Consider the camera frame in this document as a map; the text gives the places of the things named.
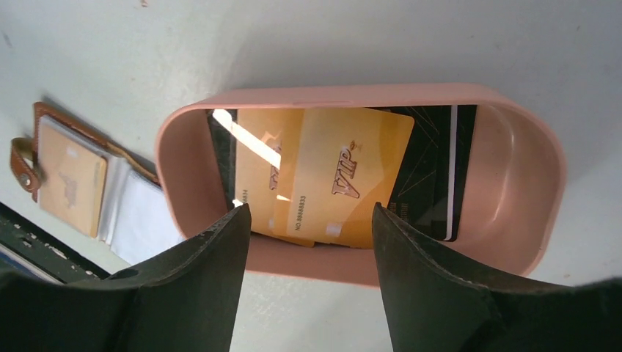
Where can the gold VIP credit card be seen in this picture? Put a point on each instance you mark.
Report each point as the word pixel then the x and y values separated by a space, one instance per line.
pixel 336 164
pixel 74 180

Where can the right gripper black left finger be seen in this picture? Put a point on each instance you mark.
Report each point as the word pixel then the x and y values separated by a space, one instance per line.
pixel 183 299

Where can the pink oval tray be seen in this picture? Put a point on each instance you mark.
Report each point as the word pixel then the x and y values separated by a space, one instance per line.
pixel 514 184

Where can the stack of striped credit cards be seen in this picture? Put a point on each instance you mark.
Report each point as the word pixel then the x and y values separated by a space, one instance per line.
pixel 429 190

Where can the brown leather card holder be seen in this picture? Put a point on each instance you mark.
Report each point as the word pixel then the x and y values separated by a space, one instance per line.
pixel 135 223

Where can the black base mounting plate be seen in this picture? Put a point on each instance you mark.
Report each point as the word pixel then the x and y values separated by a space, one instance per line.
pixel 29 248

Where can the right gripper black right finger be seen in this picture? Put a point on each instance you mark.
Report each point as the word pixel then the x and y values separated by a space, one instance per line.
pixel 437 299

